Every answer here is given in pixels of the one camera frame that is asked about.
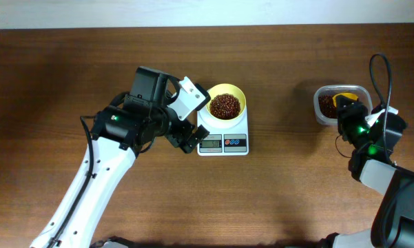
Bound yellow plastic bowl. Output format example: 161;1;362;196
206;83;247;121

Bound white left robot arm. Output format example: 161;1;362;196
31;66;211;247

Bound red beans in bowl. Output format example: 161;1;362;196
209;94;240;120

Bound red adzuki beans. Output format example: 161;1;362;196
318;95;337;118

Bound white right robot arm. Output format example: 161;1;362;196
318;94;414;247

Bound clear plastic container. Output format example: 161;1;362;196
313;85;373;126

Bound yellow plastic scoop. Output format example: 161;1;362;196
332;92;359;107

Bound white digital kitchen scale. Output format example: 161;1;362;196
197;107;249;156

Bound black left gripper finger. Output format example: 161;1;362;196
182;125;209;154
195;83;211;103

